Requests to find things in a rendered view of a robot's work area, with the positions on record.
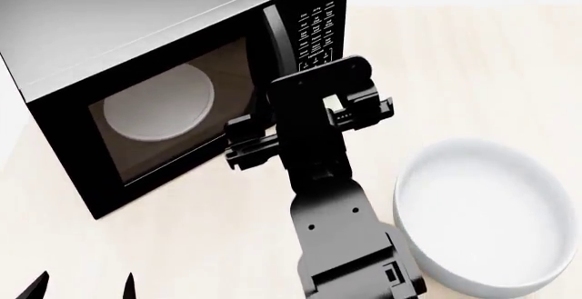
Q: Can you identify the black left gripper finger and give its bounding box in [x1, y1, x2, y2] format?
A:
[12, 270, 50, 299]
[121, 272, 137, 299]

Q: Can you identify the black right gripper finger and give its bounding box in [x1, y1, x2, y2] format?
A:
[325, 86, 396, 133]
[224, 113, 279, 172]

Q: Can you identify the black microwave control panel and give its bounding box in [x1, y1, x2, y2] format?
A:
[276, 0, 350, 75]

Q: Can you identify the black microwave door with window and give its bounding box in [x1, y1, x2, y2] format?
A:
[25, 5, 297, 221]

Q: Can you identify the grey black microwave oven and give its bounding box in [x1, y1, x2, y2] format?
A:
[0, 0, 350, 221]

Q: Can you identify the white round turntable plate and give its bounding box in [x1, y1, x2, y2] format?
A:
[102, 63, 216, 143]

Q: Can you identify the white round bowl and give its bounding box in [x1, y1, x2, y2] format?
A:
[392, 137, 579, 299]

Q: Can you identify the curved grey microwave door handle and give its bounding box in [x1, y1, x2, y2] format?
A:
[260, 5, 297, 109]

